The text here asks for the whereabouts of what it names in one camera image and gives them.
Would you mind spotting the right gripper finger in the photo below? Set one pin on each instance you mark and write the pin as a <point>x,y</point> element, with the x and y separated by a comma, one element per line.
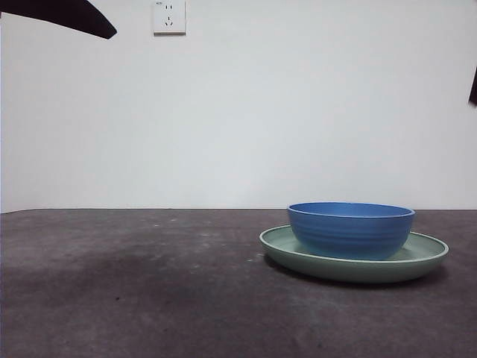
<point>474,91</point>

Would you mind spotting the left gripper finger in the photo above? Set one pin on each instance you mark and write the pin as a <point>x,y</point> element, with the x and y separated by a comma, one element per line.
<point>67,15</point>

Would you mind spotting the blue ribbed bowl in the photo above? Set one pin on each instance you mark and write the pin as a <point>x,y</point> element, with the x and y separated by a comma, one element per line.
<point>350,235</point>

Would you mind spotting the green round plate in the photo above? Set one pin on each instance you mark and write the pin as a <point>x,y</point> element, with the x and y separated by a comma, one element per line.
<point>354,271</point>

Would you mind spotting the white wall socket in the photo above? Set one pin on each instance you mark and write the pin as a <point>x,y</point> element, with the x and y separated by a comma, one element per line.
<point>169,18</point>

